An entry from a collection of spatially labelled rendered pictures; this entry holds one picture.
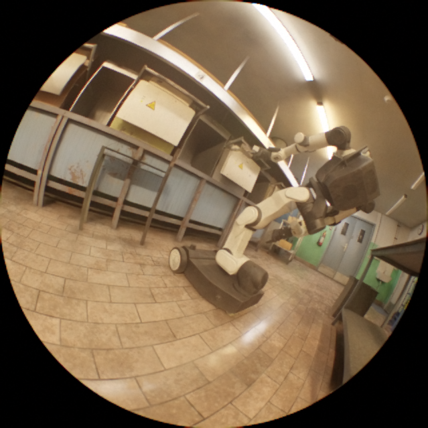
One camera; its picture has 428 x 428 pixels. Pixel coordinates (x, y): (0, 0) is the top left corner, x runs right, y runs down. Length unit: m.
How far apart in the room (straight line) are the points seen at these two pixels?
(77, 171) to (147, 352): 1.38
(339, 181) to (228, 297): 0.85
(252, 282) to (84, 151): 1.64
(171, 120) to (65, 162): 1.02
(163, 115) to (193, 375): 1.63
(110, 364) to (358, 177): 1.22
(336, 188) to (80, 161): 1.79
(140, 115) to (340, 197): 1.44
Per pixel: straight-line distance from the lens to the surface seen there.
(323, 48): 1.99
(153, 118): 1.33
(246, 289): 0.93
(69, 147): 1.52
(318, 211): 0.82
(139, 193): 1.48
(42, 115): 1.75
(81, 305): 0.77
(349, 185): 0.80
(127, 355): 0.66
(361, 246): 5.25
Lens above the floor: 0.61
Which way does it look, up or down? 4 degrees down
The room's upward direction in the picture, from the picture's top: 24 degrees clockwise
